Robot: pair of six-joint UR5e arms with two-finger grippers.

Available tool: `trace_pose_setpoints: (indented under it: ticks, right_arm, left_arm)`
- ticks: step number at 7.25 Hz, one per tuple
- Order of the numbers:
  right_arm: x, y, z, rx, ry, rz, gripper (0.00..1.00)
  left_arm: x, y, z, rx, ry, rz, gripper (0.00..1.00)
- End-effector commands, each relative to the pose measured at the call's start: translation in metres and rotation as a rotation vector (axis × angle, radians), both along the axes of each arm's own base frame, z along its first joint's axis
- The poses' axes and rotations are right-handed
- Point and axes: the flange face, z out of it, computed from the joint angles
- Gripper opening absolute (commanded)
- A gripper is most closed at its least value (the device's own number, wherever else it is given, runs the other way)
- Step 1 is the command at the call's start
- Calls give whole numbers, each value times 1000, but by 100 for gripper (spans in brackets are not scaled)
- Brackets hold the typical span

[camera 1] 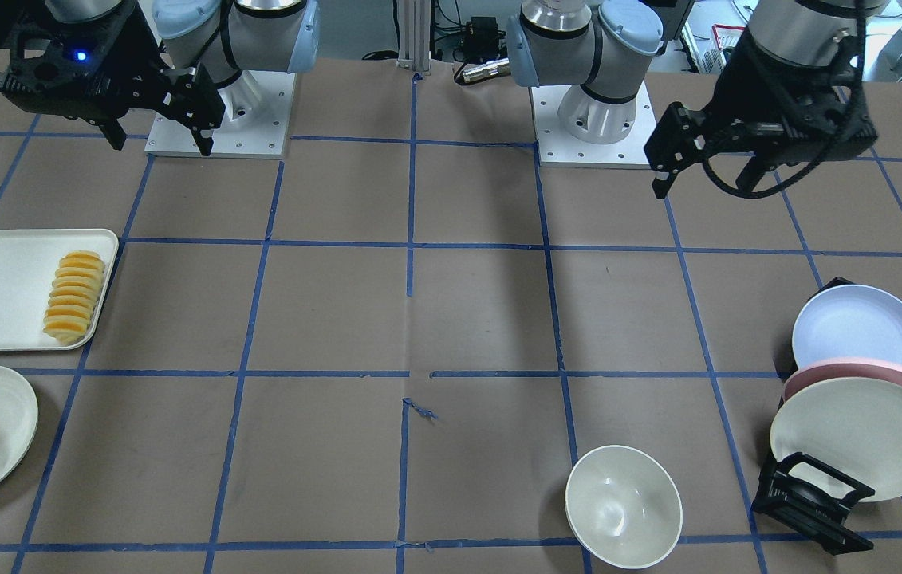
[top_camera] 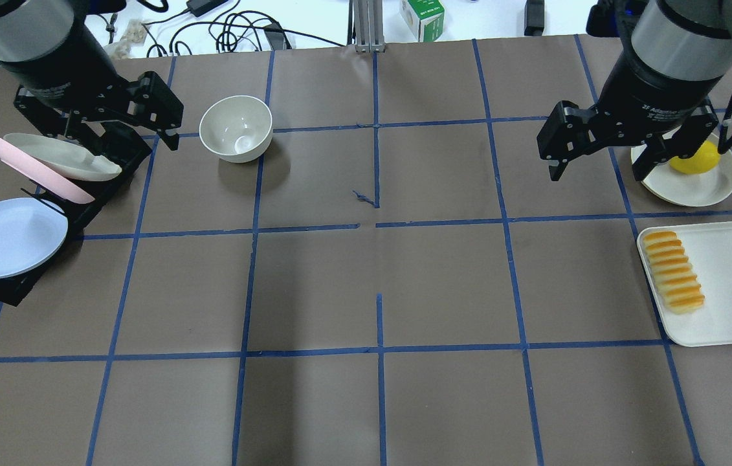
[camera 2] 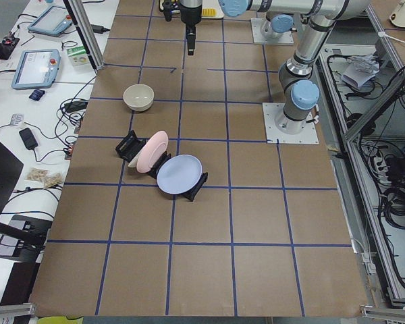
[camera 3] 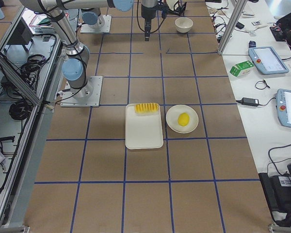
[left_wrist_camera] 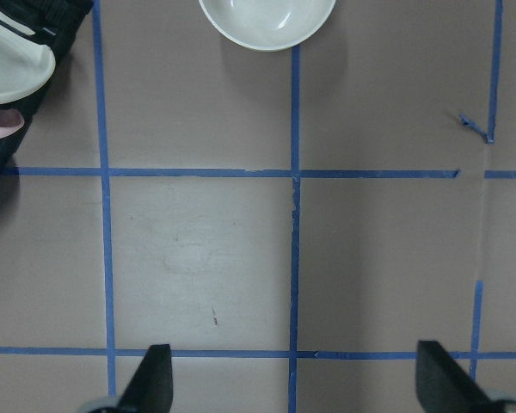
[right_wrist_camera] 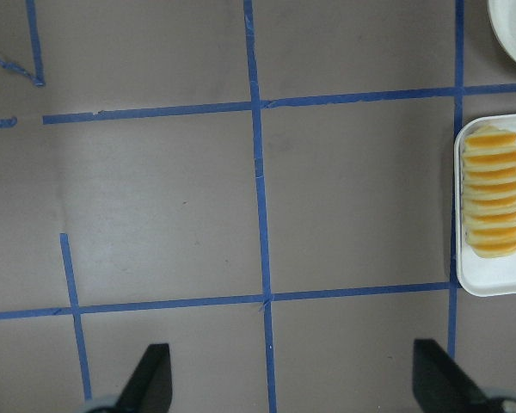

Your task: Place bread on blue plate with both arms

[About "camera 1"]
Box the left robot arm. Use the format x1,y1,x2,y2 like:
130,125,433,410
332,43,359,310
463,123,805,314
506,1,885,199

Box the white bowl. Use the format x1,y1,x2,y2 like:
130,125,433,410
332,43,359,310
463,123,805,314
564,446,683,570

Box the cream plate in rack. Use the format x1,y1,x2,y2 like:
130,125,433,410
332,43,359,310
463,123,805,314
769,377,902,502

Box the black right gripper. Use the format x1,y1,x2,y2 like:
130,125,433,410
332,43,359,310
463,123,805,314
0,1,225,157

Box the aluminium frame post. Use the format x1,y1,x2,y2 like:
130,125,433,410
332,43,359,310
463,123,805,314
395,0,435,77

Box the black plate rack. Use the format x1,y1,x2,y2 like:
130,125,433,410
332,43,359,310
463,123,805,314
750,276,876,556

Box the pink plate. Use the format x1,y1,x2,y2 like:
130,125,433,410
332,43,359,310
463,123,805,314
782,356,902,400

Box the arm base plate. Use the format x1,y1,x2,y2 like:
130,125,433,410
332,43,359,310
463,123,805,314
144,70,297,159
530,83,657,170

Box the white rectangular tray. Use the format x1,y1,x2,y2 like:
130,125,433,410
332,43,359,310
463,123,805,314
0,229,119,352

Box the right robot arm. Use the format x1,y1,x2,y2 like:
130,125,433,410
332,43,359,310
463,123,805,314
0,1,320,156

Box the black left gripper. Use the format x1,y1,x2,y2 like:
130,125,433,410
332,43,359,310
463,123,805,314
644,33,878,200

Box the sliced bread loaf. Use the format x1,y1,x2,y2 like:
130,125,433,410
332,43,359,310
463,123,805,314
42,250,107,345

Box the blue plate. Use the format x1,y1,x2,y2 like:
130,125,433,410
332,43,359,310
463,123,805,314
790,284,902,367

